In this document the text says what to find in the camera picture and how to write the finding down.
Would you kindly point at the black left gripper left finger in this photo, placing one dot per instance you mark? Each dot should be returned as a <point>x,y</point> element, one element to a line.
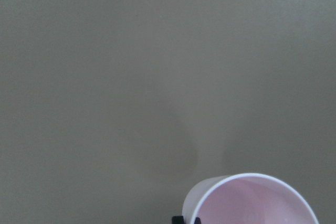
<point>177,220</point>

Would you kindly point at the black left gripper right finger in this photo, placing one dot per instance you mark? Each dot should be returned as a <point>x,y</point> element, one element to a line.
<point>198,220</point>

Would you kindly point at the pink plastic cup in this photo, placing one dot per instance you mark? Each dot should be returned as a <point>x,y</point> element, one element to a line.
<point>246,198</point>

